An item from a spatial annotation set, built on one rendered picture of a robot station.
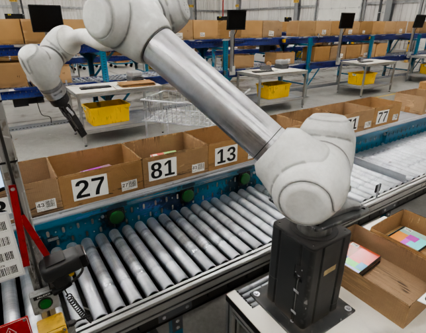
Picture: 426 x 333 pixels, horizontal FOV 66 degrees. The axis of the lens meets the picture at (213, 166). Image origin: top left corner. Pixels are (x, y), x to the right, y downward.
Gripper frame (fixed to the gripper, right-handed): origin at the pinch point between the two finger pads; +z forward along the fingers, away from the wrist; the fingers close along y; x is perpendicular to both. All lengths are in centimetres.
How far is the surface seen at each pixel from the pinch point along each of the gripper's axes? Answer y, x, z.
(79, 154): -13.0, -4.5, 26.2
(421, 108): 92, 256, 131
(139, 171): 20.4, 10.0, 26.9
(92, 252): 37, -30, 28
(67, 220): 20.2, -29.5, 21.5
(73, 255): 66, -31, -23
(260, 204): 68, 49, 58
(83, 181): 13.2, -13.4, 15.5
